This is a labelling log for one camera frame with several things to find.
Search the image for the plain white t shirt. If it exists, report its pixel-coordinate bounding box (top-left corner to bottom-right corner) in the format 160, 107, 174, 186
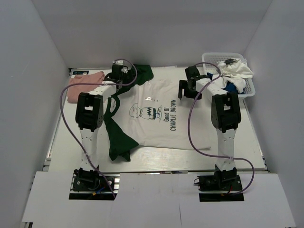
217, 58, 254, 81

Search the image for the white and green t shirt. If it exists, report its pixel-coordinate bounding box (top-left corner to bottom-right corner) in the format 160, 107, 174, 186
104, 65, 211, 161

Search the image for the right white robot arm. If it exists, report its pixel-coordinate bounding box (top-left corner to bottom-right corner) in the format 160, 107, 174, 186
178, 66, 241, 191

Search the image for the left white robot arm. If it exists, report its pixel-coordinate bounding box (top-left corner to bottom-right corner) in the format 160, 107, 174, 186
76, 59, 138, 174

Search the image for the folded pink t shirt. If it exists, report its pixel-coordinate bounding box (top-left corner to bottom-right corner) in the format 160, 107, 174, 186
67, 71, 105, 104

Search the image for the white plastic basket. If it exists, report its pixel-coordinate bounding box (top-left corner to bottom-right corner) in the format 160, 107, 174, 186
201, 52, 255, 100

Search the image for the black label sticker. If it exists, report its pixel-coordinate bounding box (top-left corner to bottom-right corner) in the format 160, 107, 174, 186
72, 70, 89, 75

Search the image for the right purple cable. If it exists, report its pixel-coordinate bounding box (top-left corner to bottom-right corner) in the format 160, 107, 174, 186
188, 62, 256, 196

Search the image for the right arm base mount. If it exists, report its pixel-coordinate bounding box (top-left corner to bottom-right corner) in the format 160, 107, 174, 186
193, 175, 245, 202

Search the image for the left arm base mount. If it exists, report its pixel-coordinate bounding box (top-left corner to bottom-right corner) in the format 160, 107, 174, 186
68, 176, 118, 201

